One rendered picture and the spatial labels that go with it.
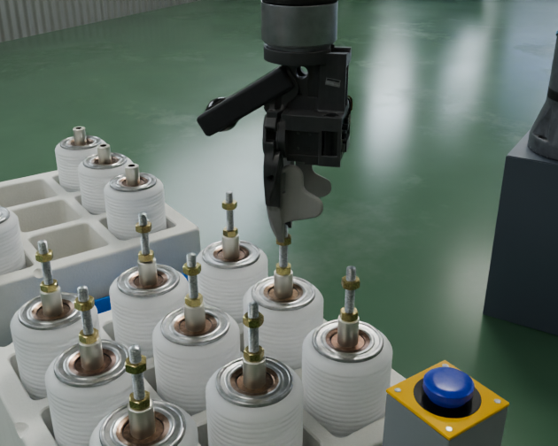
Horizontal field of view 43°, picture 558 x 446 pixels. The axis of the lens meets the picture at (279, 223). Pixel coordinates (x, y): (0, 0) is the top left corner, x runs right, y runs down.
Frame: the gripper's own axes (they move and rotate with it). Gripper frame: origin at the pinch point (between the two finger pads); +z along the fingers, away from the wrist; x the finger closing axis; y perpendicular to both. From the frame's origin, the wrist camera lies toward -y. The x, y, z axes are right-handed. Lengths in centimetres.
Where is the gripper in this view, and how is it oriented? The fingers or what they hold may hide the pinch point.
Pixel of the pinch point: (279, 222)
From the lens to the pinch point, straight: 79.7
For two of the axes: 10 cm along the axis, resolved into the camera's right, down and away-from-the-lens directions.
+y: 9.7, 1.0, -2.0
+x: 2.2, -4.2, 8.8
